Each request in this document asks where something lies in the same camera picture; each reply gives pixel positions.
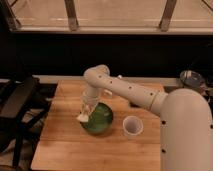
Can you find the round metal lamp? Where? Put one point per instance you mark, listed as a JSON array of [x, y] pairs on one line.
[[191, 78]]

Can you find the wooden cutting board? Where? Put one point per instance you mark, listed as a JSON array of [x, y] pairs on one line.
[[65, 146]]

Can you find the green ceramic bowl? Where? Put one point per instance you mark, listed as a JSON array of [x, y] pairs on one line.
[[100, 120]]

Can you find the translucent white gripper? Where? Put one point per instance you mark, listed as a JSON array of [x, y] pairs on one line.
[[90, 99]]

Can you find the black rectangular block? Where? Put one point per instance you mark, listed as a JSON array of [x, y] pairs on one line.
[[134, 105]]

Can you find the black chair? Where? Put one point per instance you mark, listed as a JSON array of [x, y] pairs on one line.
[[26, 105]]

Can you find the white rectangular sponge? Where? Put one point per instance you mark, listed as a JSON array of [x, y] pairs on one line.
[[82, 117]]

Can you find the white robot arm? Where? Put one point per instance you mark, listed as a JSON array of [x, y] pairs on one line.
[[186, 120]]

